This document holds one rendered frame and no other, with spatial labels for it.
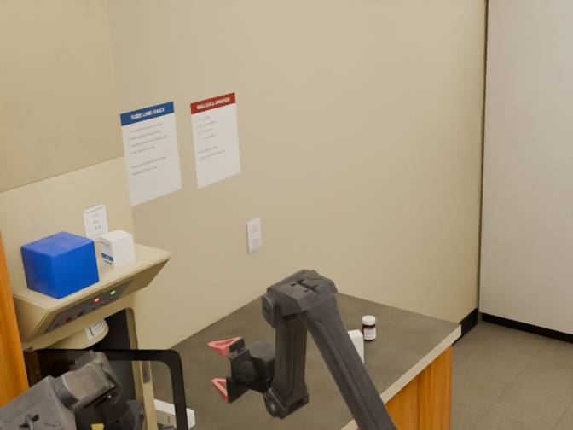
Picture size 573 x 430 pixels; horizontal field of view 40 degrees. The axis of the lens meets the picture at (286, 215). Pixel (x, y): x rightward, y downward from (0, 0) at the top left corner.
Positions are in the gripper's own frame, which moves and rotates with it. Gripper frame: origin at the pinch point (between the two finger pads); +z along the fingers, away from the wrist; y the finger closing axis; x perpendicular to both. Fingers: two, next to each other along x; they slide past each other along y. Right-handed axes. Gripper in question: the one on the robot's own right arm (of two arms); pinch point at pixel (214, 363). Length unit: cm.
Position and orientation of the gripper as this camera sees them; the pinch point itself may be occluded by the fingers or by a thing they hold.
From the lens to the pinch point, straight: 187.7
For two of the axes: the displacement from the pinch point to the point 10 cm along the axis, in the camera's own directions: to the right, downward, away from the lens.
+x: -6.1, 2.8, -7.4
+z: -7.9, -1.5, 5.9
